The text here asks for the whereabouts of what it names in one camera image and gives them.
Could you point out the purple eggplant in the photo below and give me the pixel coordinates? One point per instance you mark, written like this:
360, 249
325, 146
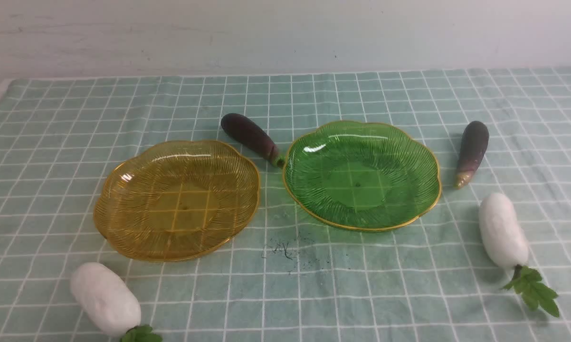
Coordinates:
473, 146
245, 131

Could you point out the white radish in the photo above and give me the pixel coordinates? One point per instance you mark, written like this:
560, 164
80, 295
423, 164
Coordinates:
109, 304
507, 246

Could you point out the green glass plate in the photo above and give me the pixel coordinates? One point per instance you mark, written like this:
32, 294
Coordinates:
362, 176

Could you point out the amber glass plate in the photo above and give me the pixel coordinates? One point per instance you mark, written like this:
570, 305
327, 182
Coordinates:
178, 200

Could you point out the green checkered tablecloth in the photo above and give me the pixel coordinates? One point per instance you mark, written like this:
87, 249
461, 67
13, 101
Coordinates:
287, 278

